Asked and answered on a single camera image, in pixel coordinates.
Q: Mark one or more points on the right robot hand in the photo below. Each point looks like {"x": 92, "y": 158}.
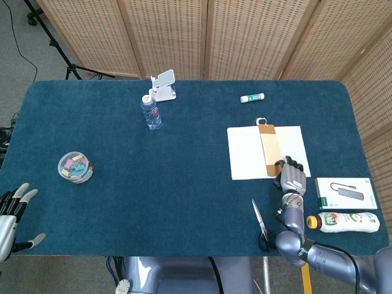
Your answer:
{"x": 292, "y": 180}

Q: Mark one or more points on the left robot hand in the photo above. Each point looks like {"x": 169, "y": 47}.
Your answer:
{"x": 4, "y": 229}

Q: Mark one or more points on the orange cream bookmark with tassel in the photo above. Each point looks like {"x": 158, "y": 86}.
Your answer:
{"x": 271, "y": 147}

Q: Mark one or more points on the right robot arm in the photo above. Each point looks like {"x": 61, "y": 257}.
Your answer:
{"x": 294, "y": 220}

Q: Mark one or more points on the open white notebook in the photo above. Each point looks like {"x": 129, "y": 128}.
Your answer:
{"x": 245, "y": 153}

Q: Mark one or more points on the white usb hub box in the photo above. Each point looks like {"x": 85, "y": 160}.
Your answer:
{"x": 346, "y": 196}

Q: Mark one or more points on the white drink bottle yellow cap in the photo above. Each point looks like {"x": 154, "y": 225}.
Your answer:
{"x": 346, "y": 223}

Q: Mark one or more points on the white green glue stick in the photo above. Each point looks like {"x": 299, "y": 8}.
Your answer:
{"x": 252, "y": 98}

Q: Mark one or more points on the clear jar of colourful clips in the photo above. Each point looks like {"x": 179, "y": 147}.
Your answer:
{"x": 75, "y": 168}

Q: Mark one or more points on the metal table leg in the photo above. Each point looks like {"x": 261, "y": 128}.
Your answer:
{"x": 267, "y": 275}

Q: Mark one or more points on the teal blue table cloth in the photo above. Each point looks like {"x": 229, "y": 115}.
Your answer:
{"x": 153, "y": 183}

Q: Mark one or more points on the grey robot torso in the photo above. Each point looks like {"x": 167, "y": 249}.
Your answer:
{"x": 183, "y": 275}

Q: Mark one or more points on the clear plastic water bottle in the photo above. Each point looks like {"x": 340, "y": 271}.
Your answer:
{"x": 151, "y": 116}

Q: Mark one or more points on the white folding phone stand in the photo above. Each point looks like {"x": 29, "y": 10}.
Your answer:
{"x": 163, "y": 93}

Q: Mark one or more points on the black tripod stand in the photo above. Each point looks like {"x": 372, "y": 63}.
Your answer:
{"x": 72, "y": 69}

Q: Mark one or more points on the black wheeled stand base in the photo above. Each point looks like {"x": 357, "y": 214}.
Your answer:
{"x": 32, "y": 20}

